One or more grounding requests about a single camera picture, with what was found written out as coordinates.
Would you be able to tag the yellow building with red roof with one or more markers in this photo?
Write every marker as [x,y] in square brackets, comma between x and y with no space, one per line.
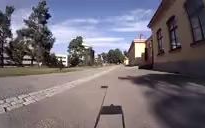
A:
[136,51]

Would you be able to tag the large yellow building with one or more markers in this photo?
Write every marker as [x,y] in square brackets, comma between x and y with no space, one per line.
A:
[186,50]

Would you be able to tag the tall pine tree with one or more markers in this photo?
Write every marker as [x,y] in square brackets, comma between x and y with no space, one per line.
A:
[38,33]
[1,30]

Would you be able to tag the long pale building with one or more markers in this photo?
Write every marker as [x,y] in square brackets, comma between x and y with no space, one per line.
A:
[27,60]

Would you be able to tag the grey cobblestone strip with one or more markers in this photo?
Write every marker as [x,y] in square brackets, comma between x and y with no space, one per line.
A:
[17,99]

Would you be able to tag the grey asphalt road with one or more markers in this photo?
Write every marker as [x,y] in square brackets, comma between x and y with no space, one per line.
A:
[16,85]

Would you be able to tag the dark bush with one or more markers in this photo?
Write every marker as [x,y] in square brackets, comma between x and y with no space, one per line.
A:
[55,61]

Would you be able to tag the grey asphalt path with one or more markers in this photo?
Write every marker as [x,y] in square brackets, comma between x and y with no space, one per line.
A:
[75,108]

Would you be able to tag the leafy green tree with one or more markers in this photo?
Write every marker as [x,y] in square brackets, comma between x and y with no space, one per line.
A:
[76,50]

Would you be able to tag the grass field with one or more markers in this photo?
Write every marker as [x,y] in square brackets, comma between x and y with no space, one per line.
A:
[16,71]

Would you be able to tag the white building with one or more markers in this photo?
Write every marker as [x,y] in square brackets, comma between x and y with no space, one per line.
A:
[62,60]

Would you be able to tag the low yellow building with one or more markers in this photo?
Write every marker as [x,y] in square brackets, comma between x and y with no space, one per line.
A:
[148,53]

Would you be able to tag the clump of trees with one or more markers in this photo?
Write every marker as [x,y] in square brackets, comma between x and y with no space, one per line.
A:
[114,56]

